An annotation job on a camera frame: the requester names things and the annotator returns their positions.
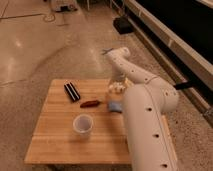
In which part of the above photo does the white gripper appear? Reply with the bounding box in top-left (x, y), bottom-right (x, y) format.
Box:
top-left (107, 71), bottom-right (127, 100)

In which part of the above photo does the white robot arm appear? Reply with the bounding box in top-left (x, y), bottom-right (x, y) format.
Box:
top-left (106, 47), bottom-right (179, 171)

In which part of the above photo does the blue sponge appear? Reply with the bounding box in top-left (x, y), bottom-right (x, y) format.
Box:
top-left (108, 101), bottom-right (122, 113)

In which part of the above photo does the red chili pepper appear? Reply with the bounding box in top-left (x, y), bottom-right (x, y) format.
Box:
top-left (80, 100), bottom-right (101, 108)

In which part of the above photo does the black rectangular box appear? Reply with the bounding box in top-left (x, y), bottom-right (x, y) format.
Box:
top-left (64, 83), bottom-right (80, 102)

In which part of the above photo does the black object on floor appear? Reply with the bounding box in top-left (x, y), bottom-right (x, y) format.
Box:
top-left (113, 17), bottom-right (133, 34)

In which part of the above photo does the clear plastic cup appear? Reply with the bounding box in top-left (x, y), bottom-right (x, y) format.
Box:
top-left (73, 114), bottom-right (94, 139)

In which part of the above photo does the wooden table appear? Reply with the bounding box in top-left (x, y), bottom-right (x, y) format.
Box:
top-left (25, 79), bottom-right (178, 171)

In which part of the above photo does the equipment on floor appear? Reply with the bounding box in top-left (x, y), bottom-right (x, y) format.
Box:
top-left (50, 0), bottom-right (77, 12)

